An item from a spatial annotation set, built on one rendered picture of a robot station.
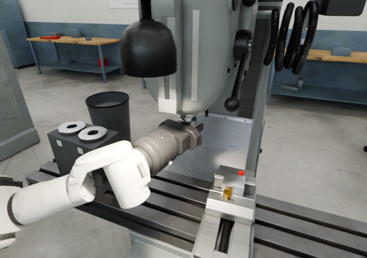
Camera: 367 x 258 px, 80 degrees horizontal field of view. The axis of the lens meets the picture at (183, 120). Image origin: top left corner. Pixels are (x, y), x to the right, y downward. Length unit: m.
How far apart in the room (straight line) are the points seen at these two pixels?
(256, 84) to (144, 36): 0.69
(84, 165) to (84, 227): 1.64
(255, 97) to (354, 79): 4.18
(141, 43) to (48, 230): 1.99
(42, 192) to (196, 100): 0.35
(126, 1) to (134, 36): 5.39
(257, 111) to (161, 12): 0.66
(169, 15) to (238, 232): 0.52
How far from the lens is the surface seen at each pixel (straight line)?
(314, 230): 0.80
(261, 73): 0.90
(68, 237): 2.06
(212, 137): 0.98
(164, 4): 0.41
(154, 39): 0.27
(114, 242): 1.91
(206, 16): 0.43
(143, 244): 0.83
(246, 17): 0.61
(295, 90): 4.32
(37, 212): 0.51
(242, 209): 0.64
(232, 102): 0.43
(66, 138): 0.83
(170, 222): 0.73
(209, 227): 0.63
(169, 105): 0.45
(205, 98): 0.47
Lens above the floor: 1.53
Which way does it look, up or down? 27 degrees down
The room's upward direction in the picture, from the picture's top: straight up
